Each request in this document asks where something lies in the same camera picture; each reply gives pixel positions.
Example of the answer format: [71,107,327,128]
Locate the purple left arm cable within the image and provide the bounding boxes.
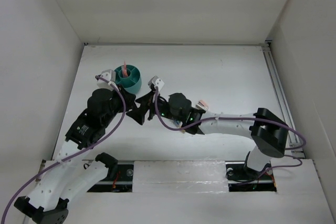
[0,74,128,224]

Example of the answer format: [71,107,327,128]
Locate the aluminium side rail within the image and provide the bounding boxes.
[260,40,306,159]

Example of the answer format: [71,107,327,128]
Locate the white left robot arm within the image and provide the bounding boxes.
[14,86,135,223]

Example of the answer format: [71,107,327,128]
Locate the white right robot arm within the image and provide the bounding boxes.
[127,91,288,183]

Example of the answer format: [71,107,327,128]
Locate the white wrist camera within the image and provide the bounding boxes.
[148,76,164,91]
[95,69,116,90]

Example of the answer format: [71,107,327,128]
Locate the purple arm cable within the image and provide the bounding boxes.
[0,74,128,224]
[154,87,307,186]

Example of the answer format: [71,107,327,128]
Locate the clear glue bottle blue cap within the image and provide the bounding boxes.
[173,120,182,127]

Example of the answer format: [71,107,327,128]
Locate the teal round desk organizer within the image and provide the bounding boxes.
[114,65,142,94]

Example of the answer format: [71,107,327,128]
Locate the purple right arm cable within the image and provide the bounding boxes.
[154,87,307,186]

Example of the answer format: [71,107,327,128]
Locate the thin pink pen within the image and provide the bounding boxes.
[122,62,129,78]

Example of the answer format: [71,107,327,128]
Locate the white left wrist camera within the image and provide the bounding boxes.
[95,69,116,90]

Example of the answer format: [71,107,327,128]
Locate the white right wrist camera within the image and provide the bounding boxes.
[148,76,164,91]

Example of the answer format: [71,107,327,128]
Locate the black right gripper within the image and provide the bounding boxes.
[126,90,183,125]

